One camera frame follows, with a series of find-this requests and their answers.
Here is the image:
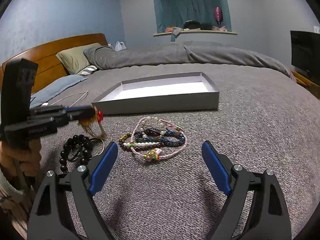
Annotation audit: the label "red bead tassel charm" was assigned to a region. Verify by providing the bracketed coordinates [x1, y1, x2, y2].
[78, 107, 107, 140]

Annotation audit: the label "large black bead bracelet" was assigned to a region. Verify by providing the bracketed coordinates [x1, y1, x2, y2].
[58, 134, 94, 173]

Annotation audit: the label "dark red bead bracelet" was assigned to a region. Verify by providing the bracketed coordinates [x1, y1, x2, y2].
[118, 132, 171, 152]

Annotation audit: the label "pink braided cord bracelet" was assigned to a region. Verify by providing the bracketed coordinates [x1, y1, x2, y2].
[130, 115, 188, 161]

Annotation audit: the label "dark blue bead bracelet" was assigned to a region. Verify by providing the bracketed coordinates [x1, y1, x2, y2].
[133, 127, 186, 147]

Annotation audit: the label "left forearm patterned sleeve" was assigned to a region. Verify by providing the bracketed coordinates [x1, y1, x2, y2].
[1, 171, 33, 239]

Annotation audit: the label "left hand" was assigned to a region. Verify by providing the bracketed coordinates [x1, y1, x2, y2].
[1, 139, 42, 180]

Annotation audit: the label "light blue cloth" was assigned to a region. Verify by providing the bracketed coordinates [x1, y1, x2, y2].
[30, 75, 87, 108]

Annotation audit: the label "striped pillow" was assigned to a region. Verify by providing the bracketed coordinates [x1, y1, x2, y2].
[78, 65, 98, 76]

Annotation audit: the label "wooden headboard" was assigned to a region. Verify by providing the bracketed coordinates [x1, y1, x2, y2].
[10, 33, 107, 93]

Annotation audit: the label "olive green pillow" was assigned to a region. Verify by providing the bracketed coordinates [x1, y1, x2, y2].
[56, 43, 101, 75]

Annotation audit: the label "white plastic bag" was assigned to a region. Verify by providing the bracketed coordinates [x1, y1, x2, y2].
[114, 41, 126, 51]

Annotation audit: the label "grey bed cover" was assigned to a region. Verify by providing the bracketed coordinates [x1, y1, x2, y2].
[54, 64, 319, 239]

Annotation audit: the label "grey shallow cardboard tray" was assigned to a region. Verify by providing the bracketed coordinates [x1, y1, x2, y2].
[92, 72, 220, 115]

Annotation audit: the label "wooden window sill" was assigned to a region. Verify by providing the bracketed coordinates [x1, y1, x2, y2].
[153, 30, 238, 37]

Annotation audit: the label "grey rolled duvet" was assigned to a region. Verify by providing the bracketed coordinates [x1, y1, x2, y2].
[83, 41, 295, 80]

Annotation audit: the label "wooden tv stand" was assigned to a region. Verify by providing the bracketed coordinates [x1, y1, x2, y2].
[291, 70, 320, 99]

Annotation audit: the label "black clothes on sill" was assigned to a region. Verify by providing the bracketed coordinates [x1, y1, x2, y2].
[183, 21, 213, 30]

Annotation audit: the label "teal curtain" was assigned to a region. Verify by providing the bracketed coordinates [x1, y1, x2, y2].
[153, 0, 232, 33]

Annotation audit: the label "black television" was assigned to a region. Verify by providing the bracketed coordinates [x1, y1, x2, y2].
[290, 30, 320, 85]

